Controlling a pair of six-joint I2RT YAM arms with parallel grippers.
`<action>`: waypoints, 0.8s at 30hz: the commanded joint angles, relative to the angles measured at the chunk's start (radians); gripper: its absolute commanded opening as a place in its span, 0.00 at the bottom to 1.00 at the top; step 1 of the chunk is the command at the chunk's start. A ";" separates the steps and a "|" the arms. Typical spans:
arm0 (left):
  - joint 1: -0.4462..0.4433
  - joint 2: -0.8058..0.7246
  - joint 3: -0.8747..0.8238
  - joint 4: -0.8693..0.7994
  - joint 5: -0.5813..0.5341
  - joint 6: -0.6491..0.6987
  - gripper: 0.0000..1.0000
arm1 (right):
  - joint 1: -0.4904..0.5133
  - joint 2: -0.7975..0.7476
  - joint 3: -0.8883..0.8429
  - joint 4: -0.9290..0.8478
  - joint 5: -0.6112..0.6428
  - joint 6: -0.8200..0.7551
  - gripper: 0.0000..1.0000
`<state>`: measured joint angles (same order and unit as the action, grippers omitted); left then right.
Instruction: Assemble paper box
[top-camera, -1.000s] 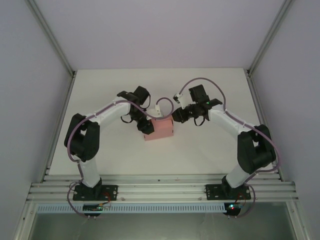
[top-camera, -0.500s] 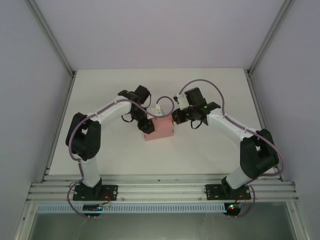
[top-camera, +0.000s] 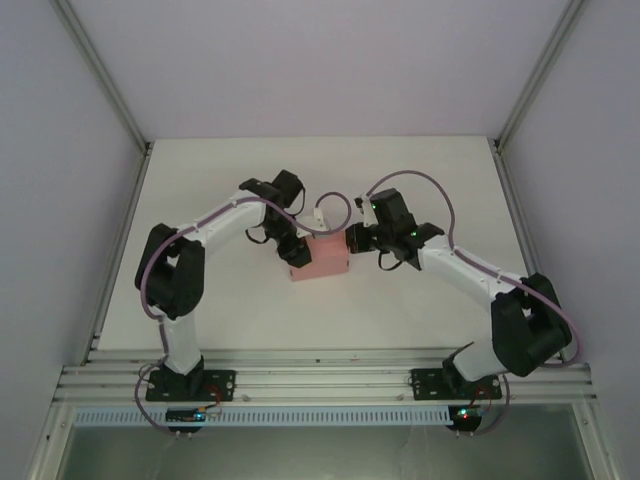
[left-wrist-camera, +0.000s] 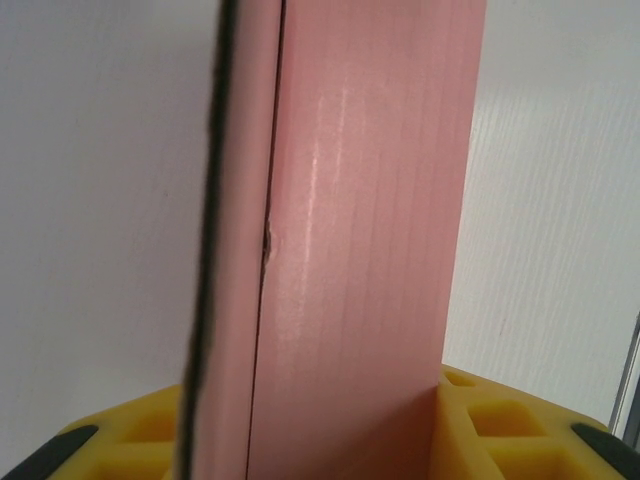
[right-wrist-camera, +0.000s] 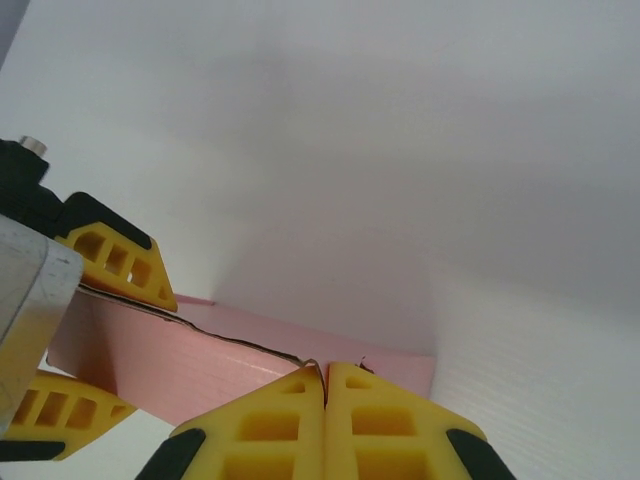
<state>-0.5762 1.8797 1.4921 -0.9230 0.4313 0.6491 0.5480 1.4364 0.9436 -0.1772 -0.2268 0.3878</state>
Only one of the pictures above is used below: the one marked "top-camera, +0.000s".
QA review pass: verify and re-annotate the aluminium mounting rail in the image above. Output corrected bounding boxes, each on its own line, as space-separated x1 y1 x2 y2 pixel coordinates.
52 348 599 404

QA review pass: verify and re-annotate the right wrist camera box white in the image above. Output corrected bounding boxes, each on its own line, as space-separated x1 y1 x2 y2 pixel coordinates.
353 192 376 226

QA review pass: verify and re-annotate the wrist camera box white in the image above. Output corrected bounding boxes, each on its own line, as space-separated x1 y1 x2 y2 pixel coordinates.
310 207 332 235
353 192 376 226

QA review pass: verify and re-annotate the left wrist thin black cable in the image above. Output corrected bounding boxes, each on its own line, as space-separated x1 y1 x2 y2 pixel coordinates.
243 224 271 246

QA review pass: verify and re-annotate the slotted pale blue cable duct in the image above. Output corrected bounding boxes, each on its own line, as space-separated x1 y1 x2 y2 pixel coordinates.
73 405 451 427

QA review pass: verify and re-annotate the aluminium frame post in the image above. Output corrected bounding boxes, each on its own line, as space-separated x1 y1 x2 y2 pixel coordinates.
52 0 154 151
492 0 589 151

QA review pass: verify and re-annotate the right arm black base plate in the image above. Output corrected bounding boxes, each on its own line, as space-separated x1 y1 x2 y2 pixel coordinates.
409 368 504 403

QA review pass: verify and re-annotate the pink paper box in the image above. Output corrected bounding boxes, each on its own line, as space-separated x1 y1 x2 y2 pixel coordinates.
285 230 351 284

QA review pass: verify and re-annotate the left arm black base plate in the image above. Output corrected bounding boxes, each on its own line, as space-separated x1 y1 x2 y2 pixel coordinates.
145 368 237 403

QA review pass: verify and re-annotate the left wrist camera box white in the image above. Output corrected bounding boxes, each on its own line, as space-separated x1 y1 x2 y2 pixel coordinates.
310 207 332 235

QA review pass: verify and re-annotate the aluminium table side rail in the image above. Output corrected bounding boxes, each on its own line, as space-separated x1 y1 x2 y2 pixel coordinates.
82 142 154 362
492 142 569 361

